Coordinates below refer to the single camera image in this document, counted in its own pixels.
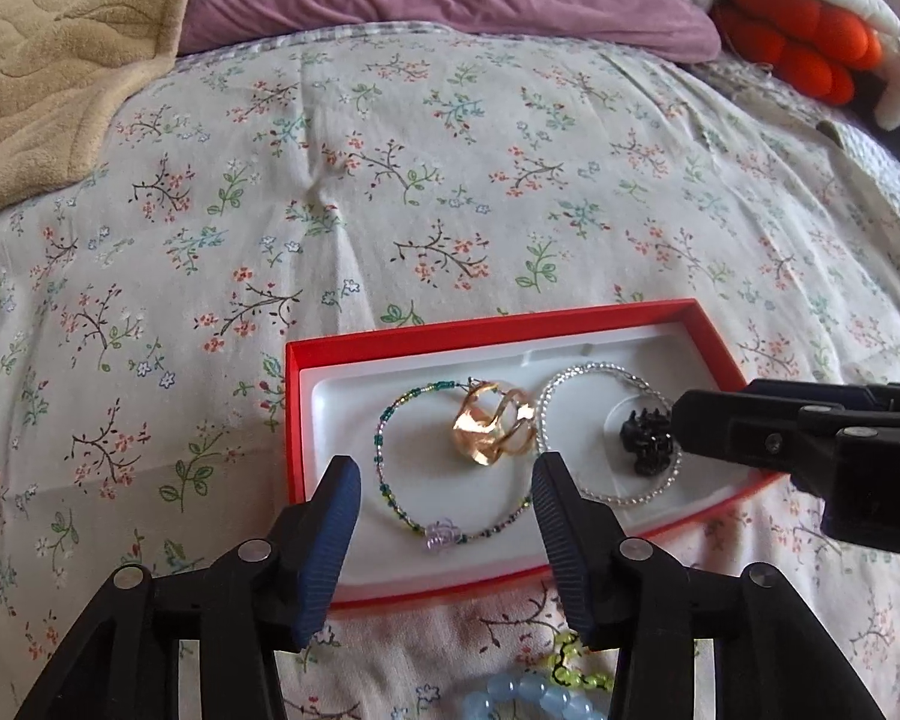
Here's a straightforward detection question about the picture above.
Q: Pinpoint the orange plush toy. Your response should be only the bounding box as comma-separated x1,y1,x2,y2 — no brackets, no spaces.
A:
712,0,885,107

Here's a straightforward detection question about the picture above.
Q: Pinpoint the red box with white insert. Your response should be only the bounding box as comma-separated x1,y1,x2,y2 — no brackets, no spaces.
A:
285,299,785,609

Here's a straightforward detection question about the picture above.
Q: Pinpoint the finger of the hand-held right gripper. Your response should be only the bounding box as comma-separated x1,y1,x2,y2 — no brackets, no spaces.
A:
671,388,845,478
744,379,900,427

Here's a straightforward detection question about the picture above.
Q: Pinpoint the small-print floral cloth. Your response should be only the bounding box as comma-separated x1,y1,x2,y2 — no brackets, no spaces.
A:
690,58,900,242

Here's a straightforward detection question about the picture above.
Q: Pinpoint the clear beaded bracelet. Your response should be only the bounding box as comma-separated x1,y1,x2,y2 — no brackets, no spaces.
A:
535,361,684,508

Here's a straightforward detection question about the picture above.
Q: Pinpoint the small black hair claw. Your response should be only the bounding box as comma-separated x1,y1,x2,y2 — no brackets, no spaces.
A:
616,406,683,478

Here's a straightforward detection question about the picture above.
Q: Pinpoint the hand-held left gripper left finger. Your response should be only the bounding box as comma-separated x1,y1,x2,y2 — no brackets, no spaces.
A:
15,455,363,720

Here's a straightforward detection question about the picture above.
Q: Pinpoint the yellow-green bead bracelet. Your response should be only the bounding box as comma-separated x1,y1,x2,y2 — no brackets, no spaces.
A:
547,631,615,692

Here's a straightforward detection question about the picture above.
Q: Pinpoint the green beaded bracelet purple flower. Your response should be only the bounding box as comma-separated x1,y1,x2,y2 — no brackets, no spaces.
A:
374,380,542,553

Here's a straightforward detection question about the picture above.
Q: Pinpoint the floral bed cover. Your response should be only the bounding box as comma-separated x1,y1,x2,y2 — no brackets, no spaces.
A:
0,21,900,720

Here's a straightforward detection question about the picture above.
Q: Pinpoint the light blue bead bracelet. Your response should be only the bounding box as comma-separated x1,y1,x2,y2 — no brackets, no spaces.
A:
460,673,610,720

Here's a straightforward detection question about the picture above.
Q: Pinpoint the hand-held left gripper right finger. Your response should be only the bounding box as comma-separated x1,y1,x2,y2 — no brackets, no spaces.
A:
531,453,890,720

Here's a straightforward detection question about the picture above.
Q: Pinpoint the beige fleece blanket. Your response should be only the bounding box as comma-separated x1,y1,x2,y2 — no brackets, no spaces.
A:
0,0,231,224

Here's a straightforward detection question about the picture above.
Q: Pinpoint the gold hair claw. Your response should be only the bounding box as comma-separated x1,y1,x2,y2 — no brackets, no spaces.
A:
449,382,536,470

